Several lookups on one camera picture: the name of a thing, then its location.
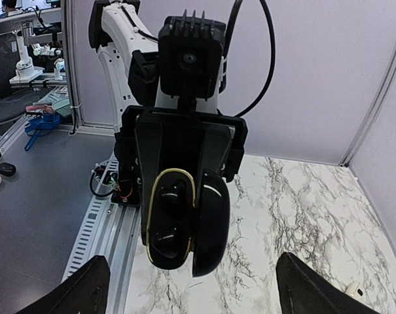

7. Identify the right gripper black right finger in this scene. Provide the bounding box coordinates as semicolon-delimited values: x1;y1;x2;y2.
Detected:
276;253;375;314

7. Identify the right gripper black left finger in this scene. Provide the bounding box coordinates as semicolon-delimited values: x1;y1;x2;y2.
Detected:
19;255;110;314

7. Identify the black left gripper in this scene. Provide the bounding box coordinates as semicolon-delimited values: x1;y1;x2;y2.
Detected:
115;105;248;244

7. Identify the black earbud charging case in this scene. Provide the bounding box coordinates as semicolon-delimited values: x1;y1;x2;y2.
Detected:
145;168;230;277

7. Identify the black wireless earbud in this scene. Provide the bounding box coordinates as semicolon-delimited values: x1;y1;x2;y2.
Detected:
158;186;182;211

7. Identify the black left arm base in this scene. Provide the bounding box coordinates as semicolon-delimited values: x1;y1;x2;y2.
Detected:
89;143;141;208

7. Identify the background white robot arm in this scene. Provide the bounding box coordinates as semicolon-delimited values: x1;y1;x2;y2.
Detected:
9;21;65;86

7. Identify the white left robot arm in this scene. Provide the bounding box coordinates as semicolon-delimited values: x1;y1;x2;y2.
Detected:
88;1;247;246

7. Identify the beige earbud charging case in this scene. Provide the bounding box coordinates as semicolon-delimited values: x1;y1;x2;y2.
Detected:
346;281;365;298

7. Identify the black case on floor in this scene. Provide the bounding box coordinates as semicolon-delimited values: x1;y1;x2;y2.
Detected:
0;162;16;177

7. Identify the blue plastic tool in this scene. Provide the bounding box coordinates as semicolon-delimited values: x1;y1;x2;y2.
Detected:
24;113;61;152

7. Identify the aluminium front frame rail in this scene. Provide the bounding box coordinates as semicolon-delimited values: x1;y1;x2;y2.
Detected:
62;153;143;314

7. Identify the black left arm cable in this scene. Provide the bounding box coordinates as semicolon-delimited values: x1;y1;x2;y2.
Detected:
222;0;277;118

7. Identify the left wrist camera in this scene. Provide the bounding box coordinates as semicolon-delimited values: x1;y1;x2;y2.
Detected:
158;12;226;99

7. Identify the left aluminium corner post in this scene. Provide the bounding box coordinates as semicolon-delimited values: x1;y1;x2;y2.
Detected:
340;32;396;167

